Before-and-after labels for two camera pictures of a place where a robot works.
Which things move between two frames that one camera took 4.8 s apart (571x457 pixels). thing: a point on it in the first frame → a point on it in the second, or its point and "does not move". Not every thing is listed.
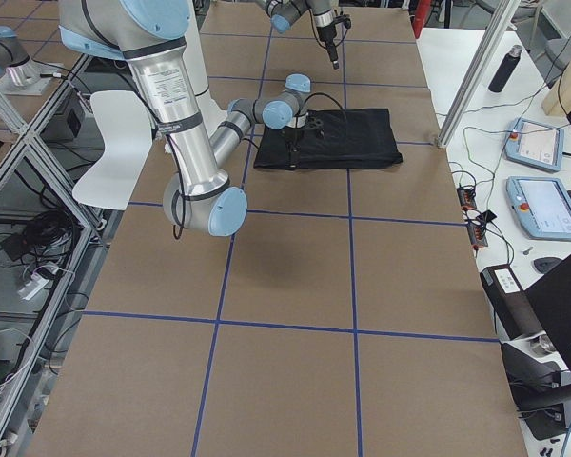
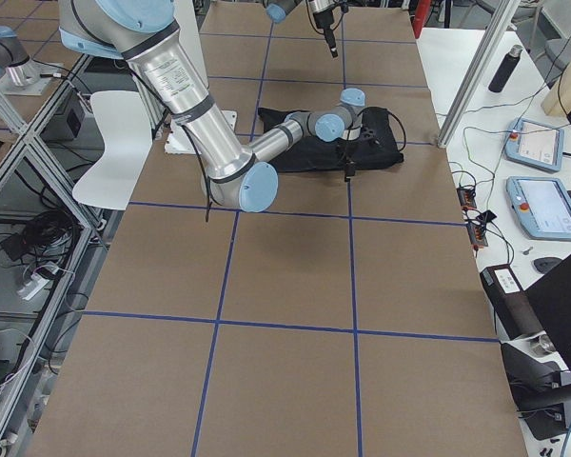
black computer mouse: (541, 265) does not move
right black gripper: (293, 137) → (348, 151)
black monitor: (561, 303) does not move
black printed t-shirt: (329, 138) does not move
